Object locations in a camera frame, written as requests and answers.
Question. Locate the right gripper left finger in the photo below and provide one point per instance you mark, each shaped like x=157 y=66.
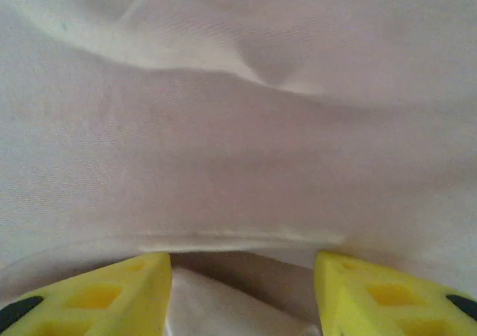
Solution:
x=112 y=298

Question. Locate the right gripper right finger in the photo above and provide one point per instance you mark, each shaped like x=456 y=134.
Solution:
x=380 y=298

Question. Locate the pink t-shirt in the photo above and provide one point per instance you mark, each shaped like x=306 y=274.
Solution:
x=238 y=127

